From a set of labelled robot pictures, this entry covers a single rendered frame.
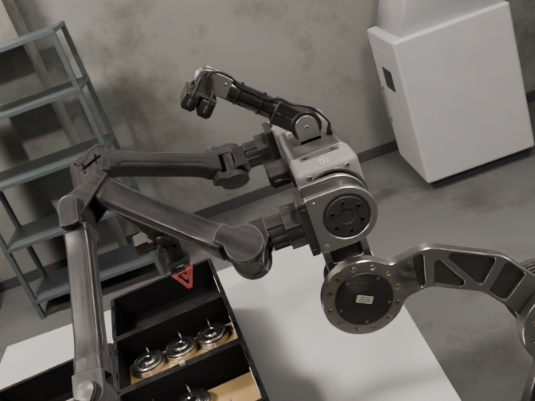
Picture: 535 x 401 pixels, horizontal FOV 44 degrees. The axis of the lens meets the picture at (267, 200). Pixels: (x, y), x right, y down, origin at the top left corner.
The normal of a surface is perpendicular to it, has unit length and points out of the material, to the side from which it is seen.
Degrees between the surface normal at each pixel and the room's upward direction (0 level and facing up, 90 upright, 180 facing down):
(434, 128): 90
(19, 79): 90
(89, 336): 36
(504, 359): 0
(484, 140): 90
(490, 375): 0
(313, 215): 90
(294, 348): 0
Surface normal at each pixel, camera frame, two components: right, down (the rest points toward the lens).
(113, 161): 0.47, -0.52
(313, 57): 0.12, 0.37
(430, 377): -0.32, -0.87
